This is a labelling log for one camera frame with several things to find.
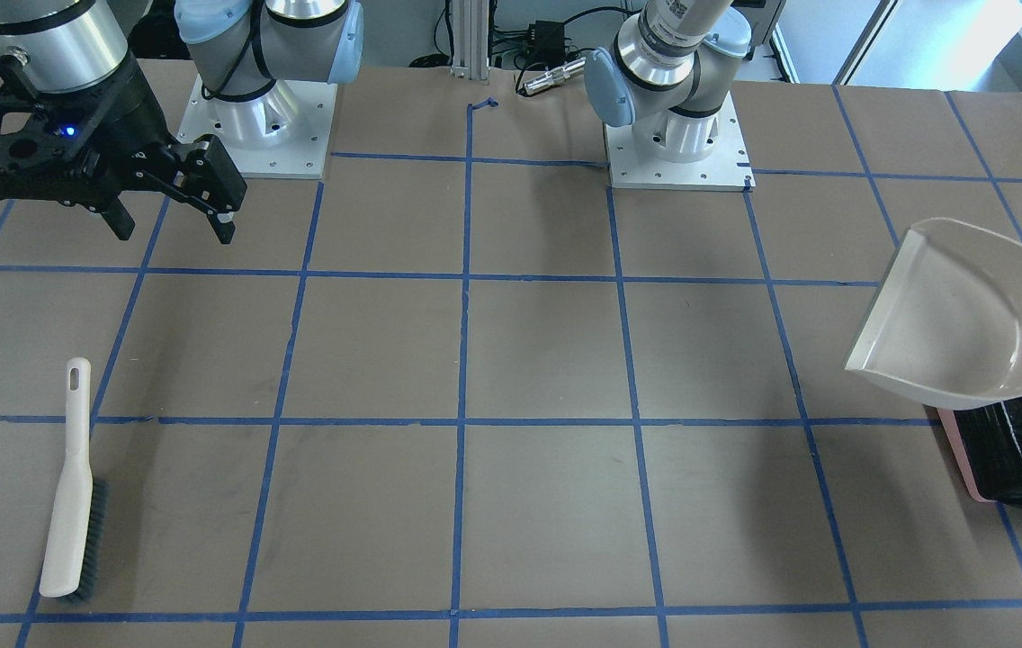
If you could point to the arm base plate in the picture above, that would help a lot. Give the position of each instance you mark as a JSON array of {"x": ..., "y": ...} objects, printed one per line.
[
  {"x": 669, "y": 151},
  {"x": 282, "y": 135}
]

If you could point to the beige dustpan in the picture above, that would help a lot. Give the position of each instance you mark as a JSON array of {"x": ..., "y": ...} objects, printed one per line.
[{"x": 945, "y": 328}]

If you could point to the beige hand brush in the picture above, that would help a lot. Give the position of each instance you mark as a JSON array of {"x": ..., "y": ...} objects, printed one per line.
[{"x": 75, "y": 530}]

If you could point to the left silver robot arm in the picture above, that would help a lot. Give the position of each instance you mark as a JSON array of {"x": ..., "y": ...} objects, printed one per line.
[{"x": 672, "y": 56}]

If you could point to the aluminium frame post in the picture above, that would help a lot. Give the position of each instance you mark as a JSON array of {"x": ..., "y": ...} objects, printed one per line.
[{"x": 470, "y": 25}]

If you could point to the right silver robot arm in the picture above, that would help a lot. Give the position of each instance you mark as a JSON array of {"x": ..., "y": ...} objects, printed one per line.
[{"x": 241, "y": 48}]

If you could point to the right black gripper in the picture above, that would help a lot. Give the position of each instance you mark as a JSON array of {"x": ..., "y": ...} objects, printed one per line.
[{"x": 135, "y": 115}]

